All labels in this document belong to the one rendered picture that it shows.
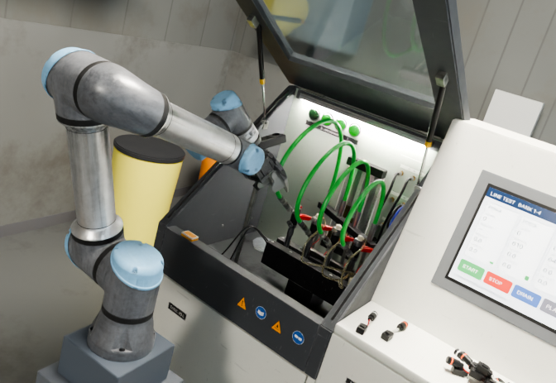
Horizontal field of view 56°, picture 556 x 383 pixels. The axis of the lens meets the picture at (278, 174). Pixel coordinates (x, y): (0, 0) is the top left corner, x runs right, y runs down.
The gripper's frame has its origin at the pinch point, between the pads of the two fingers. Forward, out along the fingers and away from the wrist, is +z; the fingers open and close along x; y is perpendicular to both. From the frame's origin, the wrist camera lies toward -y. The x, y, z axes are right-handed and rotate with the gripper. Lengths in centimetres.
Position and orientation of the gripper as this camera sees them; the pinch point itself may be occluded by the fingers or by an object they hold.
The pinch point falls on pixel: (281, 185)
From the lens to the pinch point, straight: 159.0
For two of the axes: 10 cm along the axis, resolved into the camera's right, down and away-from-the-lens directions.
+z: 4.1, 7.1, 5.7
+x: 6.8, 1.7, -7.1
